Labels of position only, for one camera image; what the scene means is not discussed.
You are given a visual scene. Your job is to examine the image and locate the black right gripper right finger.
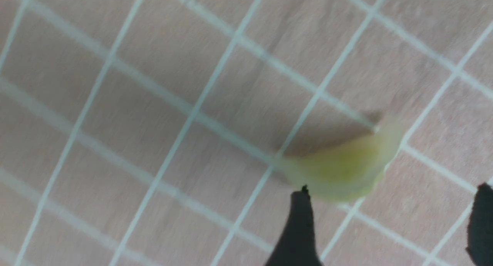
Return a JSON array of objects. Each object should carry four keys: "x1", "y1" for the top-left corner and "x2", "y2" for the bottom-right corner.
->
[{"x1": 466, "y1": 182, "x2": 493, "y2": 266}]

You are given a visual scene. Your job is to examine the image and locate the pink checkered tablecloth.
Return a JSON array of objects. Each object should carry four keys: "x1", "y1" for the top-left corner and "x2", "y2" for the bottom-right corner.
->
[{"x1": 1, "y1": 0, "x2": 492, "y2": 266}]

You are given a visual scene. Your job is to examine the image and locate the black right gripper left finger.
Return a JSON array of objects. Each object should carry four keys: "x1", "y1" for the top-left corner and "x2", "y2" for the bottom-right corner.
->
[{"x1": 265, "y1": 185, "x2": 323, "y2": 266}]

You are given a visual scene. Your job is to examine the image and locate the green tinted dumpling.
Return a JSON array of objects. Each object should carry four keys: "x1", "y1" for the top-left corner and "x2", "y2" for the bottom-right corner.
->
[{"x1": 272, "y1": 120, "x2": 405, "y2": 203}]

